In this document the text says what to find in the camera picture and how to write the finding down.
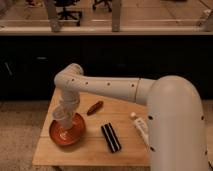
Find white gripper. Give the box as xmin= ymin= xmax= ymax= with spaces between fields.
xmin=59 ymin=98 xmax=80 ymax=117

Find white ceramic cup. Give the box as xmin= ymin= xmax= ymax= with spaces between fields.
xmin=52 ymin=107 xmax=73 ymax=130

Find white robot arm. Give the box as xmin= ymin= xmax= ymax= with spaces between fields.
xmin=54 ymin=63 xmax=209 ymax=171

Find orange ceramic bowl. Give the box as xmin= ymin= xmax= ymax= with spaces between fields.
xmin=49 ymin=113 xmax=86 ymax=146

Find wooden table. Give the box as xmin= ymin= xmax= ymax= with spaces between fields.
xmin=32 ymin=88 xmax=150 ymax=167

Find black striped rectangular box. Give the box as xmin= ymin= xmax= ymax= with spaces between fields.
xmin=101 ymin=123 xmax=121 ymax=153

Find dark cabinet counter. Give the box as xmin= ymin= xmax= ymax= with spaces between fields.
xmin=0 ymin=34 xmax=213 ymax=101

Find white plastic bottle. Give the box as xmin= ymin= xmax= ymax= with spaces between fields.
xmin=130 ymin=112 xmax=149 ymax=145

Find black office chair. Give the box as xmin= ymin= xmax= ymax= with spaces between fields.
xmin=91 ymin=0 xmax=114 ymax=13
xmin=54 ymin=0 xmax=82 ymax=26

